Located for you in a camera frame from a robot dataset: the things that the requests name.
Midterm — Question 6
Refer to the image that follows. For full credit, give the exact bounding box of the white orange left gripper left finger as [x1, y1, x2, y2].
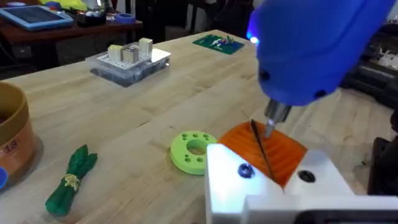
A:
[204, 121, 284, 224]

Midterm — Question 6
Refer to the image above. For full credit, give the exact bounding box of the white orange left gripper right finger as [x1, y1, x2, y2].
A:
[251, 121, 356, 197]

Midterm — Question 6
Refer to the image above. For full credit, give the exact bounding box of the blue electric screwdriver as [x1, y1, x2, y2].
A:
[247, 0, 397, 139]

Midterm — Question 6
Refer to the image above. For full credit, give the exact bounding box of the green toy vegetable bundle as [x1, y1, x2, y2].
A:
[45, 144, 98, 217]

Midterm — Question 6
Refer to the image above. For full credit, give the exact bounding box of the brown toy bucket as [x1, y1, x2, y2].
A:
[0, 81, 39, 188]

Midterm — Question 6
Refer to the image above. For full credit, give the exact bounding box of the green disc with holes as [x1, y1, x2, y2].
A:
[169, 130, 218, 176]

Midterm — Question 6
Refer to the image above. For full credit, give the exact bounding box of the green board with toy blocks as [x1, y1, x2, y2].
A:
[192, 33, 246, 56]

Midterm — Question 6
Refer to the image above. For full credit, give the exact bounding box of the clear box with white blocks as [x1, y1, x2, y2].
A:
[89, 37, 172, 88]

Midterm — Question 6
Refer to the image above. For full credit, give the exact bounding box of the blue tape roll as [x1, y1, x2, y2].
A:
[114, 12, 137, 26]

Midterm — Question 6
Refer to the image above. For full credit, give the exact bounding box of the dark brown side table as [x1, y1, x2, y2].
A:
[0, 18, 144, 45]

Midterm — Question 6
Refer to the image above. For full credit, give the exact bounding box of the yellow cloth heap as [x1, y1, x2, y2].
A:
[39, 0, 88, 12]

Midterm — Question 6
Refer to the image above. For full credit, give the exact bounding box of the blue flat tray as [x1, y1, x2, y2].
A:
[0, 5, 75, 32]

